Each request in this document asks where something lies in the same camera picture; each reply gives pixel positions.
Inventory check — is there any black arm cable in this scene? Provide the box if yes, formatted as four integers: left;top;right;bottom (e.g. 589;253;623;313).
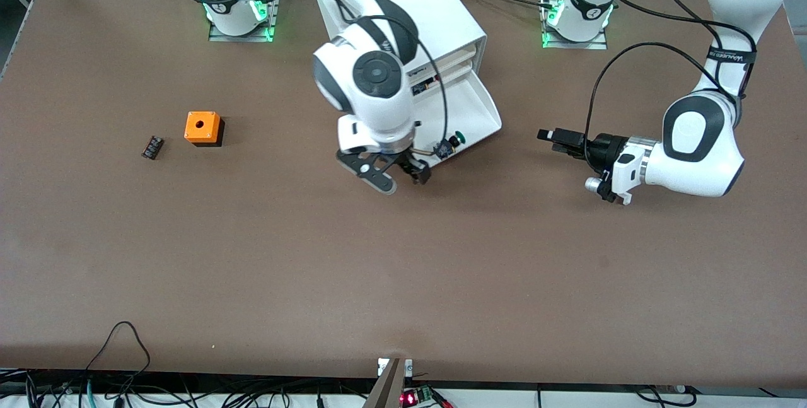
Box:
584;0;757;166
150;0;450;158

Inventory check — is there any black looped cable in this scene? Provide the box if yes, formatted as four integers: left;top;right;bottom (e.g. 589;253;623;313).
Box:
85;321;152;390

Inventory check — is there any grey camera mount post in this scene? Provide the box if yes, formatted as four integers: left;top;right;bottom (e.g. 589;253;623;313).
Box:
363;358;405;408

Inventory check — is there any orange box with black base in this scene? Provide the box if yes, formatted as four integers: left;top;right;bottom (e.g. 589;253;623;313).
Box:
184;111;226;148

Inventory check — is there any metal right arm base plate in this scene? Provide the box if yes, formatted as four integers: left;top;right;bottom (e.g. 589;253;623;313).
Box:
208;0;279;43

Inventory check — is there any green push button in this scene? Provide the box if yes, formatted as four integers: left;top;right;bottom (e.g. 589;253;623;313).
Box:
438;132;467;160

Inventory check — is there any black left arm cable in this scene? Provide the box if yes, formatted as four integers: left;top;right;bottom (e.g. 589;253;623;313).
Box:
584;0;757;166

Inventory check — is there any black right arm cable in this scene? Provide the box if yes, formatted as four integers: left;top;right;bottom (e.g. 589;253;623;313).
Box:
150;0;450;158

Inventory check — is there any circuit board with red light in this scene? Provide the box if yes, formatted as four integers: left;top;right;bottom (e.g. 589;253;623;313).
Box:
400;385;455;408

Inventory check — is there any white mounting bracket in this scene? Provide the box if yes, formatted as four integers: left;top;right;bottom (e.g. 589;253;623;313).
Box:
378;358;414;377

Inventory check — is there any white drawer cabinet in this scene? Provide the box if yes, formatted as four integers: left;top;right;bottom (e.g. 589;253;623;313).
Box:
313;0;487;137

